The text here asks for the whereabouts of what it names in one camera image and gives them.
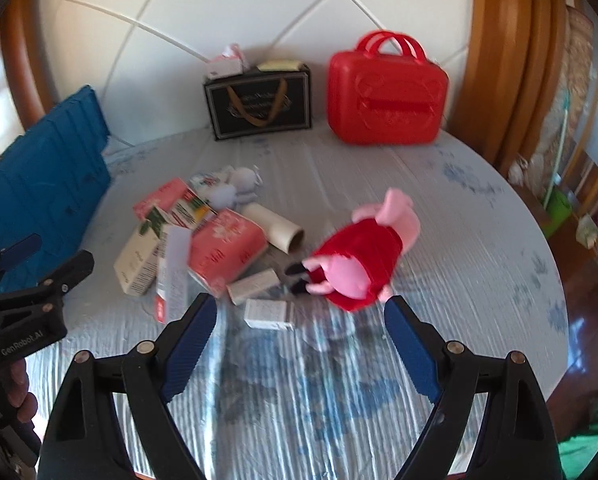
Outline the long white red box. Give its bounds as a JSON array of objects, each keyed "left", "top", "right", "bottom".
[{"left": 154, "top": 224, "right": 192, "bottom": 324}]

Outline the yellow notepad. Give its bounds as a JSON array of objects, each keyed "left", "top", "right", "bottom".
[{"left": 256, "top": 58, "right": 303, "bottom": 73}]

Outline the pink green wipes pack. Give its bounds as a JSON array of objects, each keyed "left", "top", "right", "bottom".
[{"left": 133, "top": 178, "right": 188, "bottom": 220}]

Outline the cardboard tube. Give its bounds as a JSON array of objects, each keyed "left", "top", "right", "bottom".
[{"left": 241, "top": 203, "right": 304, "bottom": 254}]

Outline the blue plastic crate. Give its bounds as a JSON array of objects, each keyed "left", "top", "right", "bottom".
[{"left": 0, "top": 86, "right": 111, "bottom": 292}]

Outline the black gift bag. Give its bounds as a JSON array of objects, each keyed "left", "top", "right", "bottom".
[{"left": 203, "top": 63, "right": 313, "bottom": 141}]

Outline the large white medicine box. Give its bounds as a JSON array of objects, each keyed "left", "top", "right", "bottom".
[{"left": 113, "top": 220, "right": 160, "bottom": 297}]

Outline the small white carton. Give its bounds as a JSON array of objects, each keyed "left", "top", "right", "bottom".
[{"left": 227, "top": 269, "right": 280, "bottom": 304}]

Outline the red plastic suitcase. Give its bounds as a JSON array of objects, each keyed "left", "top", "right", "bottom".
[{"left": 327, "top": 30, "right": 448, "bottom": 145}]

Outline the person's left hand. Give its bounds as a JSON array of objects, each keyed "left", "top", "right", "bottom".
[{"left": 7, "top": 360, "right": 37, "bottom": 424}]

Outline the green white box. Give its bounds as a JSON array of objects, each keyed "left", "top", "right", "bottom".
[{"left": 144, "top": 186, "right": 218, "bottom": 236}]

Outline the white plush toy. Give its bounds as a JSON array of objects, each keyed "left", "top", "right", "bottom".
[{"left": 207, "top": 167, "right": 262, "bottom": 209}]

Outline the small tissue box pink white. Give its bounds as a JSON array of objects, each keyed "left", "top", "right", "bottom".
[{"left": 206, "top": 44, "right": 250, "bottom": 80}]

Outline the pink pig plush red dress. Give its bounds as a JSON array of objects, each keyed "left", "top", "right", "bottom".
[{"left": 285, "top": 188, "right": 420, "bottom": 312}]

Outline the pink tissue pack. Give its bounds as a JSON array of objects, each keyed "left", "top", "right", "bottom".
[{"left": 188, "top": 209, "right": 268, "bottom": 297}]

